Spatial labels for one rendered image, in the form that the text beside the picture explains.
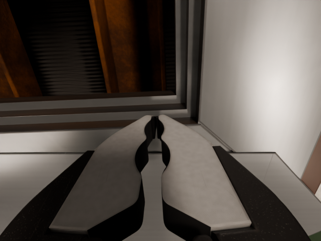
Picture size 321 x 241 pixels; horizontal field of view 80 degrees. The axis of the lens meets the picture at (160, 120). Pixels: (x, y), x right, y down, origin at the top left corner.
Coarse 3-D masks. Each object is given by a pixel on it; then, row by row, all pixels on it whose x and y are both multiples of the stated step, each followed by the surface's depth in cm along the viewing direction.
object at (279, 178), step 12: (276, 156) 15; (276, 168) 16; (288, 168) 16; (264, 180) 16; (276, 180) 16; (288, 180) 16; (300, 180) 16; (276, 192) 17; (288, 192) 17; (300, 192) 17; (288, 204) 18; (300, 204) 18; (312, 204) 18; (300, 216) 19
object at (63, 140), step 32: (192, 0) 11; (192, 32) 12; (192, 64) 13; (64, 96) 16; (96, 96) 16; (128, 96) 15; (160, 96) 15; (192, 96) 14; (0, 128) 15; (32, 128) 14; (64, 128) 14; (96, 128) 14; (192, 128) 14
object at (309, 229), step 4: (320, 204) 18; (320, 208) 18; (316, 212) 18; (320, 212) 18; (312, 216) 19; (316, 216) 19; (320, 216) 19; (312, 220) 19; (316, 220) 19; (320, 220) 19; (308, 224) 19; (312, 224) 19; (316, 224) 19; (320, 224) 19; (308, 228) 20; (312, 228) 20; (316, 228) 20; (320, 228) 20; (308, 232) 20; (312, 232) 20; (316, 232) 20
